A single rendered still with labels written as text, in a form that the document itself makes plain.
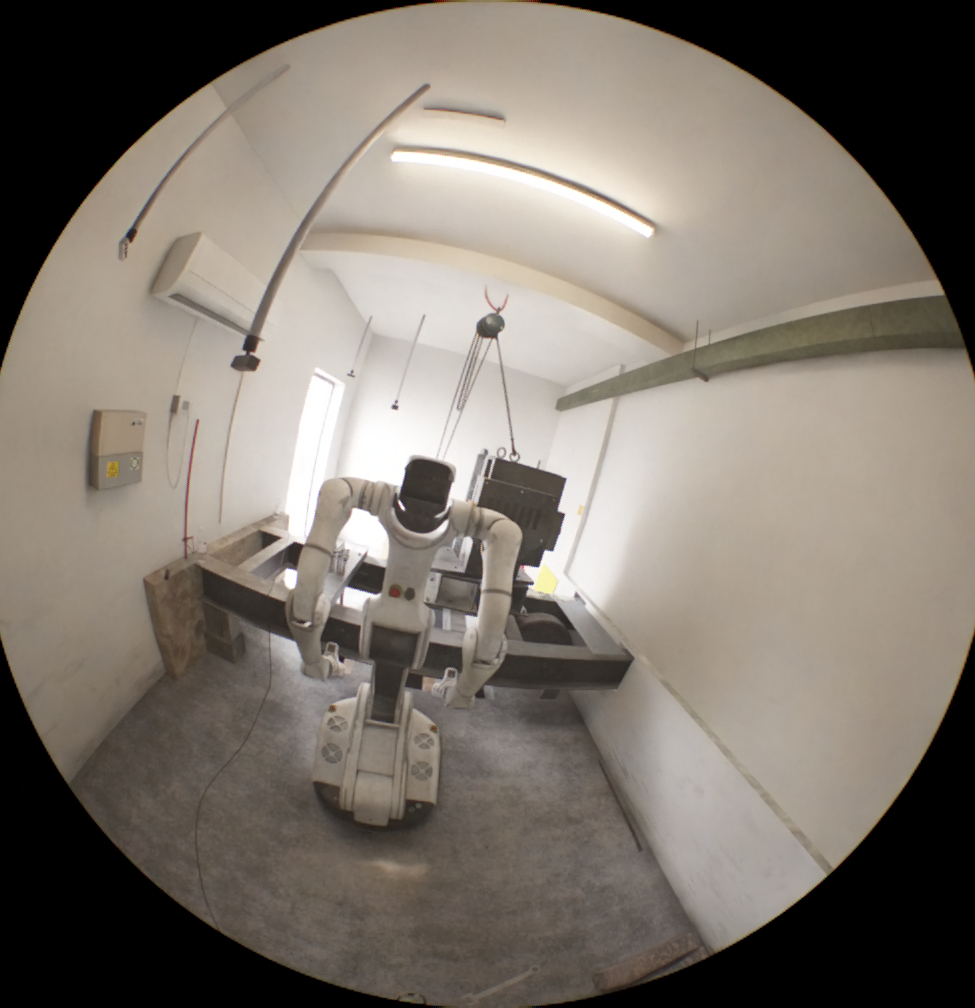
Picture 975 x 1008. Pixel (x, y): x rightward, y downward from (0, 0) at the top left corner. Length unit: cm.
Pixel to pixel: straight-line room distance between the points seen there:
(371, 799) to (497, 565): 100
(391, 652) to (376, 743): 51
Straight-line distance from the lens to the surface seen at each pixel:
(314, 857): 164
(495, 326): 200
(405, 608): 88
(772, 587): 158
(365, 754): 134
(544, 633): 233
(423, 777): 152
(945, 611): 144
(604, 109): 139
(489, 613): 75
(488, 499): 163
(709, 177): 151
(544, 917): 173
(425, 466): 75
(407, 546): 73
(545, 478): 188
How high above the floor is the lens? 159
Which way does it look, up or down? 8 degrees down
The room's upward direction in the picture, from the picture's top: 15 degrees clockwise
